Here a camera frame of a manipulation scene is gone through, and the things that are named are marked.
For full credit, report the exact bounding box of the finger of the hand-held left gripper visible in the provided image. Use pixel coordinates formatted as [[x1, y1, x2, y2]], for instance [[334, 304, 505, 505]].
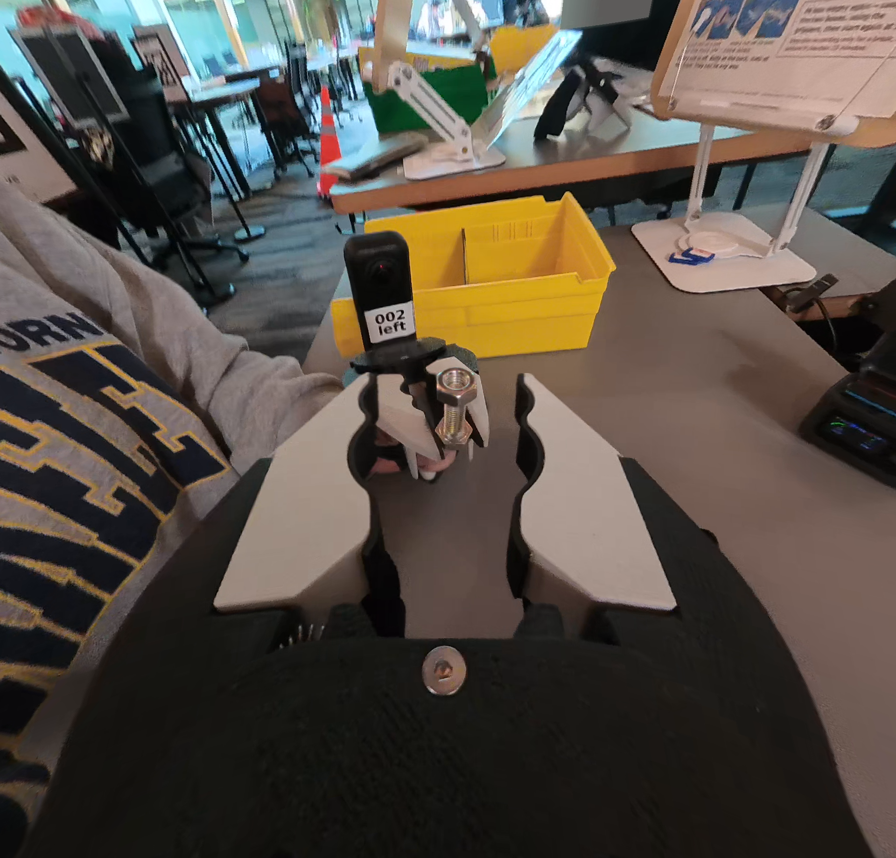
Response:
[[448, 356, 492, 450], [370, 373, 449, 482]]

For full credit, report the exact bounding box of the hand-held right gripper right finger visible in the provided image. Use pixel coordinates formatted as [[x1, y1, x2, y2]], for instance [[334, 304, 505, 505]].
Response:
[[505, 372, 678, 610]]

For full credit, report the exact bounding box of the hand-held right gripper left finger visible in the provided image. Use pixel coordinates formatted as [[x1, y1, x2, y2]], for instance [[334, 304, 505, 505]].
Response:
[[212, 373, 386, 614]]

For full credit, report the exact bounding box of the steel hex bolt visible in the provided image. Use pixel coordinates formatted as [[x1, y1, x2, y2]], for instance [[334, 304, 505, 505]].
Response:
[[435, 370, 478, 428]]

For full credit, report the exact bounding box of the yellow plastic bin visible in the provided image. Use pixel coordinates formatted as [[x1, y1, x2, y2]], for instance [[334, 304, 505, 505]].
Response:
[[329, 191, 617, 360], [489, 23, 561, 78]]

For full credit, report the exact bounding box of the person's left forearm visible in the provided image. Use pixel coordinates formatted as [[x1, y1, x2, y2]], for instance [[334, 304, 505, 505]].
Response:
[[196, 333, 347, 463]]

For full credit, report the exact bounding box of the person's left hand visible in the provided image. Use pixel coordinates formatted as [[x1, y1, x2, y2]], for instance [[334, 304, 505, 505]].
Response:
[[373, 443, 466, 482]]

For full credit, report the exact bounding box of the dark flat case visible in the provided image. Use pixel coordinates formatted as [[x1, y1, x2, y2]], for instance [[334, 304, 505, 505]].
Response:
[[323, 132, 429, 181]]

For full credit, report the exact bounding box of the orange traffic cone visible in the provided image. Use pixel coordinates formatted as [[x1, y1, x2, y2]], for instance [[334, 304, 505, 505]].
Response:
[[316, 84, 345, 199]]

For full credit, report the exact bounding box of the white board stand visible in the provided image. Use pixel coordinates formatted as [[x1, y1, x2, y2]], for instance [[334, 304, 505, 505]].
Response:
[[630, 121, 840, 296], [360, 58, 506, 181]]

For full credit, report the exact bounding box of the green plastic bin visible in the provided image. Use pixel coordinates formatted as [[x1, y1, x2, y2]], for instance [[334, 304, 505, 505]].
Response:
[[363, 60, 492, 136]]

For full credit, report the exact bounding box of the person's grey printed sweatshirt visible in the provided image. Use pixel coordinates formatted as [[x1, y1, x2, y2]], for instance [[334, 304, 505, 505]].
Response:
[[0, 182, 242, 838]]

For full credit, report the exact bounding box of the black office chair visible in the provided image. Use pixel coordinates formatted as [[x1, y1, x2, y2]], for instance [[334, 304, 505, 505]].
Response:
[[91, 67, 252, 307]]

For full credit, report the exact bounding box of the wood-edged table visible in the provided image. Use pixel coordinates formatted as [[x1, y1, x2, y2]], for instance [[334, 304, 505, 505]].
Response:
[[328, 102, 816, 216]]

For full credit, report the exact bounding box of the tilted clear panel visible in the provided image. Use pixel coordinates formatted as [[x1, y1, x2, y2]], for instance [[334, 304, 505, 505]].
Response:
[[483, 28, 583, 150]]

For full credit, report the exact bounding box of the wooden instruction board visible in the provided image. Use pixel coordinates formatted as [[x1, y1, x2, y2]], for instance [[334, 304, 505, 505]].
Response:
[[373, 0, 422, 97]]

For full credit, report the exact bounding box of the black display power device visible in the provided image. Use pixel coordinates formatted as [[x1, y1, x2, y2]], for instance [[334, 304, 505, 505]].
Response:
[[799, 373, 896, 489]]

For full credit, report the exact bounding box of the another hand-held gripper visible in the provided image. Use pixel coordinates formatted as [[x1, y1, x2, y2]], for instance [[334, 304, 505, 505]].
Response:
[[533, 63, 637, 141]]

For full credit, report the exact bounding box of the small framed marker sign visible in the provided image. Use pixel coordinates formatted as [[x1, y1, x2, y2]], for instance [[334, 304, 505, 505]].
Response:
[[130, 22, 196, 108]]

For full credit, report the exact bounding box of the black framed panel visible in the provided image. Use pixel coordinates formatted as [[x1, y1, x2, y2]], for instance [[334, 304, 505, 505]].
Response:
[[6, 23, 133, 132]]

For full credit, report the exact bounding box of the instruction sheet on white stand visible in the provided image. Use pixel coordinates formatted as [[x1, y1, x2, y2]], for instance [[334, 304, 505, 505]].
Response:
[[650, 0, 896, 150]]

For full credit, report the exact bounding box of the black cable clip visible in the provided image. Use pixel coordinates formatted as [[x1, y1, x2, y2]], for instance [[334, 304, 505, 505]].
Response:
[[773, 273, 841, 313]]

